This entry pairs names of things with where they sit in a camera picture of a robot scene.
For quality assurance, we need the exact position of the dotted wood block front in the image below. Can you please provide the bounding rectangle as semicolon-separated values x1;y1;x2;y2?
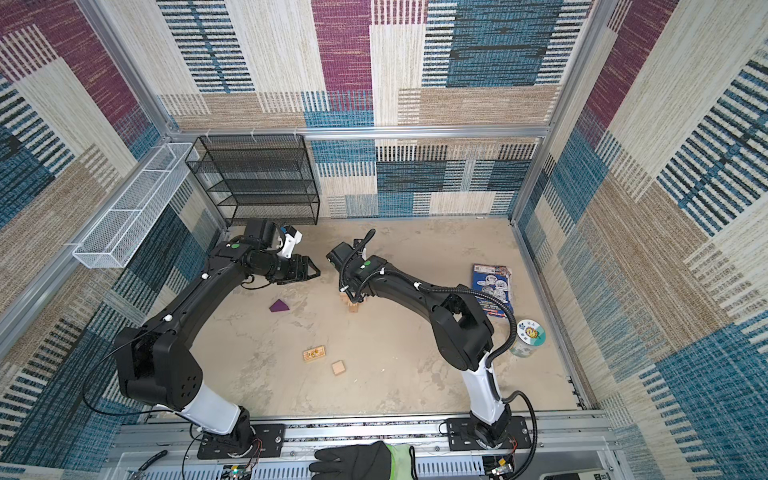
302;345;327;362

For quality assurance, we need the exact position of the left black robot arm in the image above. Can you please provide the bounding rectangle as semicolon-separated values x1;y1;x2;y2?
114;219;320;457

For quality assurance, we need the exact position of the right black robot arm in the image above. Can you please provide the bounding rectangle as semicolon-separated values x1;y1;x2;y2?
326;229;521;449

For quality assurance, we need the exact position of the purple triangular block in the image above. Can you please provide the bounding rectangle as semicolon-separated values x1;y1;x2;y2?
269;299;290;313

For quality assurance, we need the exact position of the small square wood block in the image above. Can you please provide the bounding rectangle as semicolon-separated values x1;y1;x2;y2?
332;360;346;376

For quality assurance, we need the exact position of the blue printed package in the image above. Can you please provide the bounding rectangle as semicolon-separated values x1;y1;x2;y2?
472;264;512;319

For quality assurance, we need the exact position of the black and green glove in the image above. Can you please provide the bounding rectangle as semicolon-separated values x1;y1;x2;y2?
308;441;418;480

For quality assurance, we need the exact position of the round tape tin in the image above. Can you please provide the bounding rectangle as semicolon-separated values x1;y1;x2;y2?
510;319;546;358

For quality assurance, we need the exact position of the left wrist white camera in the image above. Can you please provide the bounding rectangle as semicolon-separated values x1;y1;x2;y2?
278;225;303;259

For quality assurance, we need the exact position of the black wire shelf rack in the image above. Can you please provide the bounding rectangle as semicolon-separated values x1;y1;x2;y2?
185;134;320;226

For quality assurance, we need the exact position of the white wire mesh basket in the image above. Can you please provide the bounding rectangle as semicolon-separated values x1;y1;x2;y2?
72;143;192;269

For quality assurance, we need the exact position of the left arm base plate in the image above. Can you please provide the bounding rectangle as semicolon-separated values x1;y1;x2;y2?
196;424;285;460

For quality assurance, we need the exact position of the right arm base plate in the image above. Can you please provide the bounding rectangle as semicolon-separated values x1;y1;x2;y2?
444;416;533;451

